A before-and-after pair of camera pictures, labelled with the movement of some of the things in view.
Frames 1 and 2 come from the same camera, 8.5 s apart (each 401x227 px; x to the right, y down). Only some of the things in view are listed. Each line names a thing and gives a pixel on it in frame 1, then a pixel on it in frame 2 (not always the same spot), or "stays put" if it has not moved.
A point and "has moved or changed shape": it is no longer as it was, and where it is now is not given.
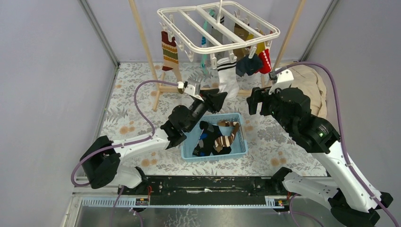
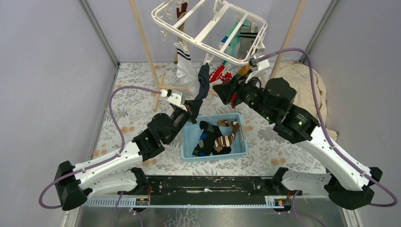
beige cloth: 306,77 stays put
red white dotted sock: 265,57 has moved or changed shape
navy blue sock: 246,65 → 204,75
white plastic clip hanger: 209,29 has moved or changed shape
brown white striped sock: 223,141 stays put
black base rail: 204,189 stays put
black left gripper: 213,101 → 193,107
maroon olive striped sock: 169,51 → 181,10
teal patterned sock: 204,59 → 236,38
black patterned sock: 205,147 stays put
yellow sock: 260,46 → 243,69
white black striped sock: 227,77 → 185,69
